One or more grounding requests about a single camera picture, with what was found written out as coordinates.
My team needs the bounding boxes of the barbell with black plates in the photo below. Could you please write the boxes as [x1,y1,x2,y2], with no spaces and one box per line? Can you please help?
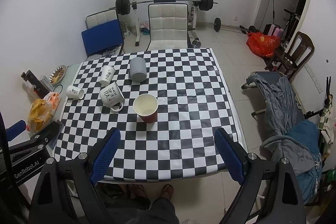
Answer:
[110,0,218,15]

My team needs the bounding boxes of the white chair with blue cushion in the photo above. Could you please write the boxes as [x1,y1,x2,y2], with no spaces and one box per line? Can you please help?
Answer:
[81,8,124,57]

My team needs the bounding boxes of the white padded chair centre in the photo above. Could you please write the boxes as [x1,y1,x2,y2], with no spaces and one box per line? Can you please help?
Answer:
[146,3,189,51]

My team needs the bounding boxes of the dark bottle on side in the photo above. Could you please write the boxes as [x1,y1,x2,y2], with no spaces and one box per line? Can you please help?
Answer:
[21,70,53,99]

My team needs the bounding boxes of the white cup upper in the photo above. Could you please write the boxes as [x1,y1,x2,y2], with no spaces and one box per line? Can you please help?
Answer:
[99,65,116,86]

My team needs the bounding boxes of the grey ceramic mug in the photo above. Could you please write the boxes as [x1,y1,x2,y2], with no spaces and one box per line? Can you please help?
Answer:
[129,57,147,83]

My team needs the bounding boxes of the red plastic bag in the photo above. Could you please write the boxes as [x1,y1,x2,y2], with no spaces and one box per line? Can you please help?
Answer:
[246,32,281,58]

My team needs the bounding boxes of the dark wooden chair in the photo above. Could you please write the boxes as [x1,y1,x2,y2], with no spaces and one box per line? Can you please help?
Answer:
[265,31,315,80]

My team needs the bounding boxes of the small white cup left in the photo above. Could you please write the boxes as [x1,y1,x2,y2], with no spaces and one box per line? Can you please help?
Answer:
[66,85,85,100]

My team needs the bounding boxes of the red ribbed paper cup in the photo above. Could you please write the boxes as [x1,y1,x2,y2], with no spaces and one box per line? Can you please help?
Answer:
[133,94,158,123]

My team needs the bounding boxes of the yellow orange snack bag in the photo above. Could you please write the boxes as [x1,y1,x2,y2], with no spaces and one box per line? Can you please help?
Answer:
[26,92,60,133]

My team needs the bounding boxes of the white mug with tea text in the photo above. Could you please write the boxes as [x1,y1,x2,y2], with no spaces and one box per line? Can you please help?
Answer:
[100,82,125,113]

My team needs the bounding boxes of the patterned plate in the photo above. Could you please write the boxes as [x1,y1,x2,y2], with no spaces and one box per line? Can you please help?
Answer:
[49,65,67,86]

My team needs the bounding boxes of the black white checkered tablecloth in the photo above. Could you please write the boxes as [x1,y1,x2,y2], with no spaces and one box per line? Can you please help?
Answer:
[54,48,243,182]

